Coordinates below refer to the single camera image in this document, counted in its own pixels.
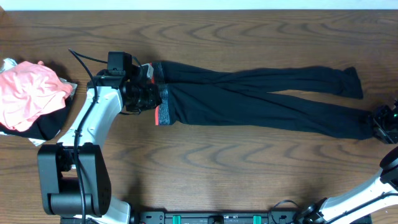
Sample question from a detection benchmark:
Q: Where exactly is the black leggings red waistband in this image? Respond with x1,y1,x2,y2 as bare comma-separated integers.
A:
152,61,373,140

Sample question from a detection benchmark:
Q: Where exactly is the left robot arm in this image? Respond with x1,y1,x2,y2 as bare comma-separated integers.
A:
37,52,162,223

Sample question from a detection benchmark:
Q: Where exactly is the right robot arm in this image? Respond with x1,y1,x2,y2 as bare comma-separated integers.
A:
294,102,397,223

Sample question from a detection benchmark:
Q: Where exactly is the black folded garment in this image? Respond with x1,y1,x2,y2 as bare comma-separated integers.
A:
1,78,78,141

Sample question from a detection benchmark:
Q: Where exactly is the pink crumpled garment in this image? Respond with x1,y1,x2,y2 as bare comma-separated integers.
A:
1,61,73,132

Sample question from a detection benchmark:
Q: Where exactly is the left black cable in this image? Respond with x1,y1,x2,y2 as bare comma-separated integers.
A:
68,48,109,224

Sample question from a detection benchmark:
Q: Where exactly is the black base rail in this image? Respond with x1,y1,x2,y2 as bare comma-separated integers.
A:
129,211,302,224

